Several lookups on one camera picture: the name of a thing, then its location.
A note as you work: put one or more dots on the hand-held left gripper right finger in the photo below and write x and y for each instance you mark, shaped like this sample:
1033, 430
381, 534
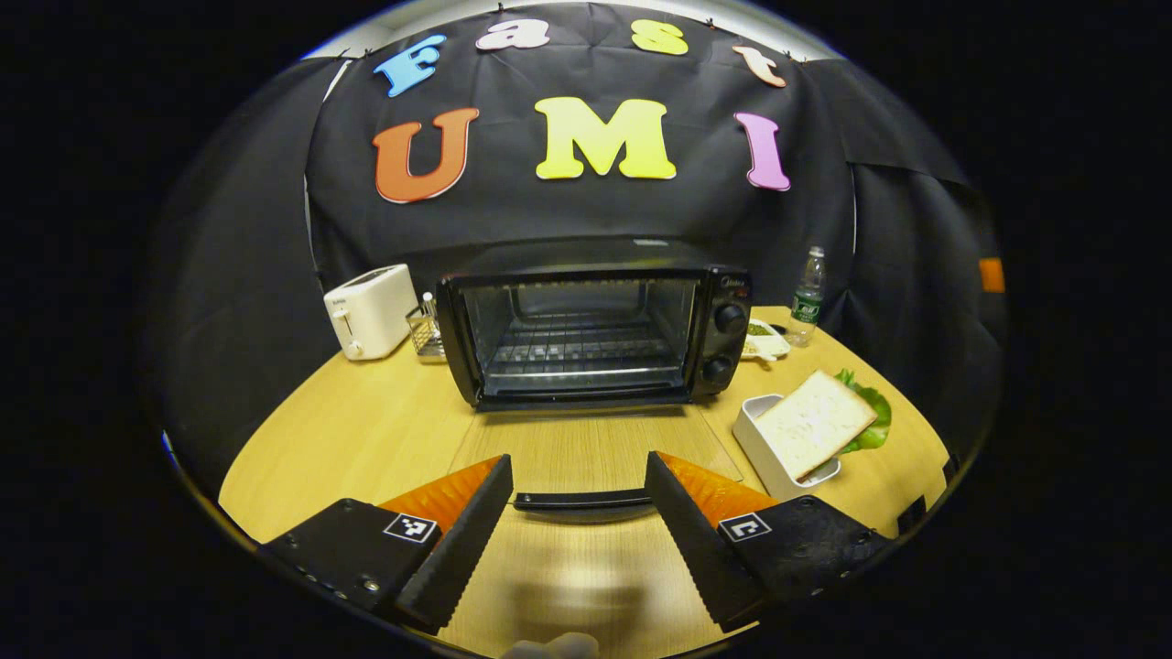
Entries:
691, 540

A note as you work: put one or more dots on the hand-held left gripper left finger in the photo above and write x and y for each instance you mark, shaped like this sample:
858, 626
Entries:
467, 540

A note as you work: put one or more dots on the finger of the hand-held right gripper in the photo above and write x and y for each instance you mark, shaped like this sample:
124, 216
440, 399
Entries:
992, 275

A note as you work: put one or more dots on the lettuce sandwich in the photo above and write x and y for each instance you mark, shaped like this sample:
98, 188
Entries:
810, 423

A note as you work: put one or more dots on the black electric oven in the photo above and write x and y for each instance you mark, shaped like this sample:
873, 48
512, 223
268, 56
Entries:
723, 357

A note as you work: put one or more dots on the white rectangular container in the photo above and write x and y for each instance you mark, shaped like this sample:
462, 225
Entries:
760, 448

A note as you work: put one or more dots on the clear plastic water bottle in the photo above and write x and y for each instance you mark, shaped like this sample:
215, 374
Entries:
807, 302

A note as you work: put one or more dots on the white divided snack plate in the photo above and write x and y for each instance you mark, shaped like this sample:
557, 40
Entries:
762, 340

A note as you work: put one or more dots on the white toaster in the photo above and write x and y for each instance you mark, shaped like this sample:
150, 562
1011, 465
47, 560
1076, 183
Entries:
371, 311

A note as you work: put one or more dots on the black table edge bracket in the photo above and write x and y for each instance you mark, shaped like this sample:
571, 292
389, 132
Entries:
950, 467
912, 517

